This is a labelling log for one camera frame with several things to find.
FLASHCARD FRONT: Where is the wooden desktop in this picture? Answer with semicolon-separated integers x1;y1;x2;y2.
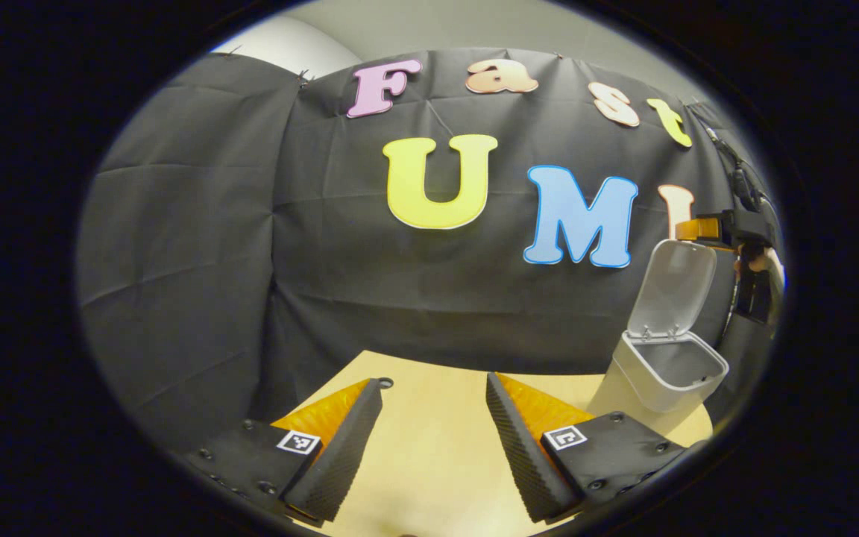
247;349;715;537

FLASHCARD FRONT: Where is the white desktop garbage bin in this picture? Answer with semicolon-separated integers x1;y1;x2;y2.
607;239;730;418

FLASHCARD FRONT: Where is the black backdrop cloth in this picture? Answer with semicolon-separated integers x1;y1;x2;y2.
75;48;781;433

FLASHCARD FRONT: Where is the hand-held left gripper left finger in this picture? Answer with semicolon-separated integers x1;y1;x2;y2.
183;377;386;527

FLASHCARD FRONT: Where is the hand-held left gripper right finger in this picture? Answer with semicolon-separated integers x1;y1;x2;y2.
485;371;705;524

